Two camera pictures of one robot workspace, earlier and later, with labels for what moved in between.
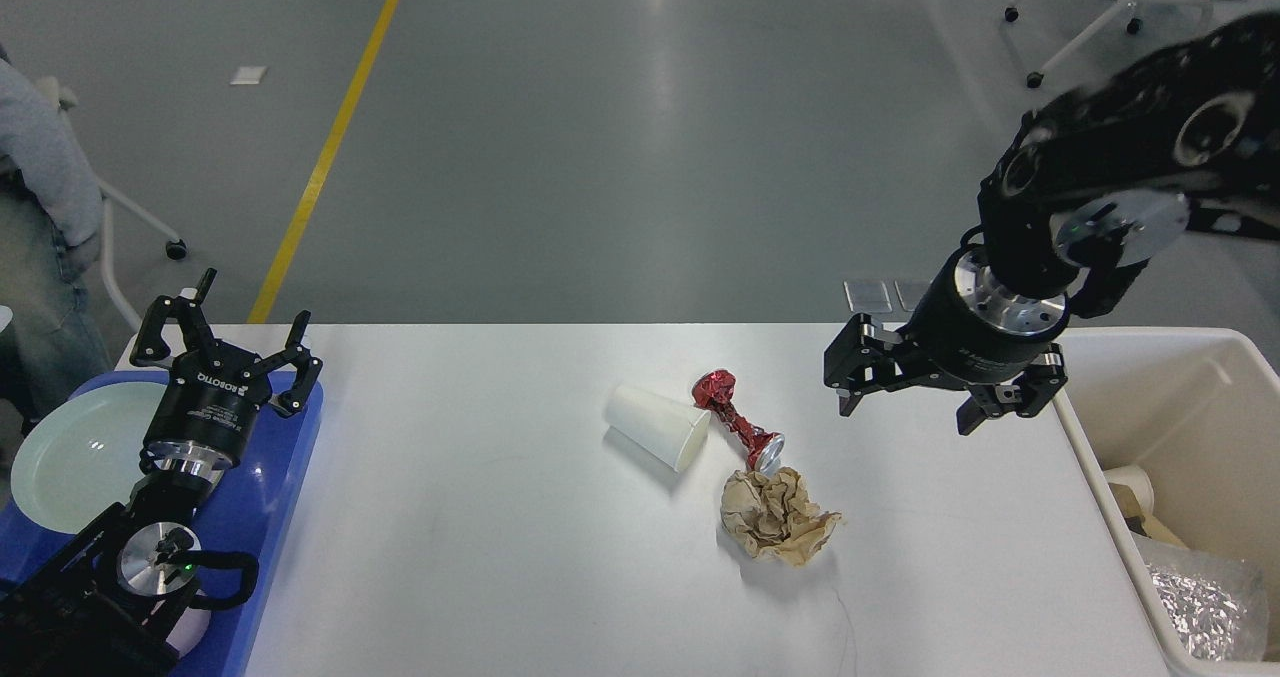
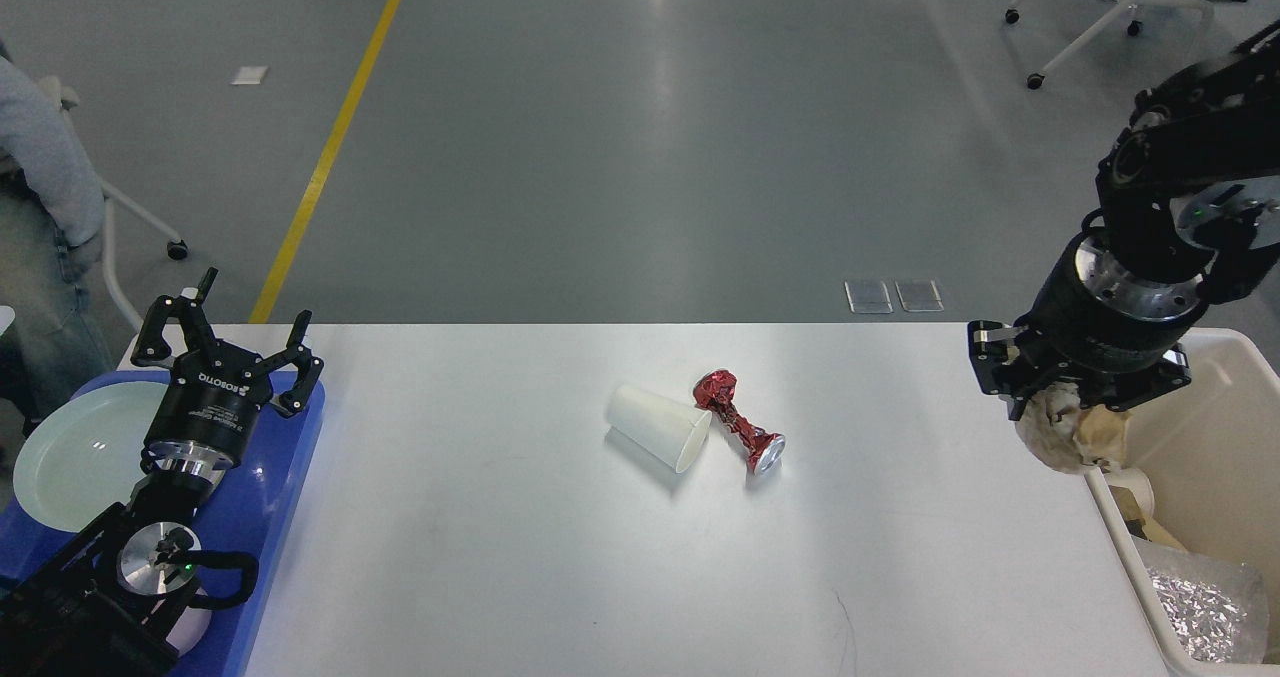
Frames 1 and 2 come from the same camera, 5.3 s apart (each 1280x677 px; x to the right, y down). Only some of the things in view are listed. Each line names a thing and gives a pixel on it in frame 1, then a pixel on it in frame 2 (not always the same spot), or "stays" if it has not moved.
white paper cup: x=670 y=431 stays
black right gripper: x=966 y=328 -> x=1093 y=317
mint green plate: x=79 y=457 stays
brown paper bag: x=1157 y=531 stays
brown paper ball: x=773 y=517 -> x=1047 y=426
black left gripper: x=215 y=389 stays
